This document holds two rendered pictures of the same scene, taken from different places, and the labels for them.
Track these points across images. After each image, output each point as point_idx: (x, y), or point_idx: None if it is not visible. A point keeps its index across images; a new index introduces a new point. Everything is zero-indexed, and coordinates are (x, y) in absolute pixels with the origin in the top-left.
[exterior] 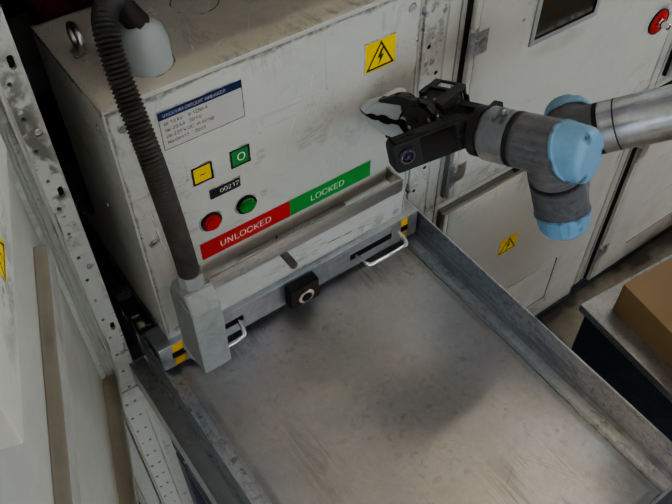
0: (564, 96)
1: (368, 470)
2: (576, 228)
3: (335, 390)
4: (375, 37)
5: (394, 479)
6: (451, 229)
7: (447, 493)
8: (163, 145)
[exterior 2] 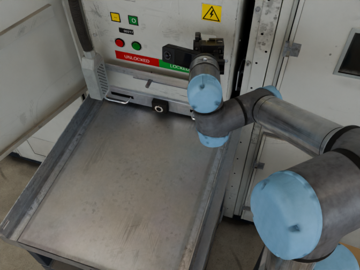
0: (271, 86)
1: (103, 175)
2: (204, 140)
3: (130, 145)
4: (208, 2)
5: (105, 186)
6: (267, 146)
7: (111, 207)
8: None
